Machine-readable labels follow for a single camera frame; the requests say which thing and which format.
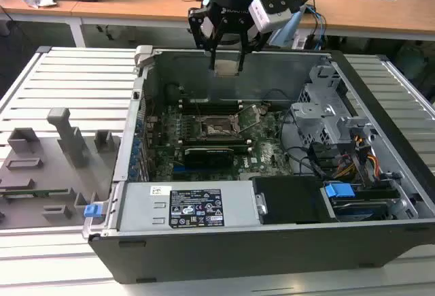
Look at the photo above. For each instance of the blue disk carrier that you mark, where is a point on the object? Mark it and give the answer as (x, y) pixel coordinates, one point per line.
(338, 192)

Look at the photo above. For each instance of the grey parts rack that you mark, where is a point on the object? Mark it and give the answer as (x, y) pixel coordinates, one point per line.
(51, 173)

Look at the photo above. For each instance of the round coin battery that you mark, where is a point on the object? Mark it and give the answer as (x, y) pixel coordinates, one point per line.
(264, 108)

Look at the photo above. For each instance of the metal drive cage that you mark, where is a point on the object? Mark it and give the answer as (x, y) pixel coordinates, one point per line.
(316, 119)

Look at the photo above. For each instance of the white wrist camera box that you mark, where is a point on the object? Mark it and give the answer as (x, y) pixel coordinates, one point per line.
(272, 10)

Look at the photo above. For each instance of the CPU socket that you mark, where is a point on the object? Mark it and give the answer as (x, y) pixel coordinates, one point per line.
(217, 129)

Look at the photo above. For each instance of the blue case latch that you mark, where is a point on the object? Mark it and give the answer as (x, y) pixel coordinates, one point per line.
(91, 211)

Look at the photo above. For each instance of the black RAM slot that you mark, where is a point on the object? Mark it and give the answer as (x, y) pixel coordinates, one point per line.
(210, 110)
(210, 104)
(239, 148)
(217, 141)

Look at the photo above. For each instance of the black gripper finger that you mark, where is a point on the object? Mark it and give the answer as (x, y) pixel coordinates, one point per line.
(213, 59)
(241, 59)

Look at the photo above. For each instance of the silver CPU plate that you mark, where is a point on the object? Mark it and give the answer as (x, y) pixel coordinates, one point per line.
(227, 68)

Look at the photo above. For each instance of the black PC case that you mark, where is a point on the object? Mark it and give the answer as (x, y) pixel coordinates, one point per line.
(238, 258)

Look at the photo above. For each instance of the black graphics card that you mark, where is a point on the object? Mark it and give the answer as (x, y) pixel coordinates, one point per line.
(207, 158)

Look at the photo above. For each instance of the pale green bin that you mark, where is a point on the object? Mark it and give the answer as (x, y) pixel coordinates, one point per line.
(413, 59)

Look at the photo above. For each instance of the wooden desk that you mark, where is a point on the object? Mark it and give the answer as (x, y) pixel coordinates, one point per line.
(136, 0)

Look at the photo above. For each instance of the black plastic shroud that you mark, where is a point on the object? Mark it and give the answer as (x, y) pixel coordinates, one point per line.
(292, 200)

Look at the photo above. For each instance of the green motherboard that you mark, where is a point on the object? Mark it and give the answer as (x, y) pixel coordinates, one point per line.
(268, 153)

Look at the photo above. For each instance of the grey power supply unit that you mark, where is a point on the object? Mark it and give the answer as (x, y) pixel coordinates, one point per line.
(142, 207)

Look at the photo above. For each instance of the pale blue teach pendant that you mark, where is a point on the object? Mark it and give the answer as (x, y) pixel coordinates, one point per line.
(285, 30)

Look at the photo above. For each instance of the grey case hinge latch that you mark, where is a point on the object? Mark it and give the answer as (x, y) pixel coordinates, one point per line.
(144, 56)

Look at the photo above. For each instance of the green RAM stick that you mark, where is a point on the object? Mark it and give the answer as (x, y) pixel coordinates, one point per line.
(34, 193)

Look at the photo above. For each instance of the hard disk drive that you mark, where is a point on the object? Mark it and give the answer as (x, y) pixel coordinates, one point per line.
(360, 211)

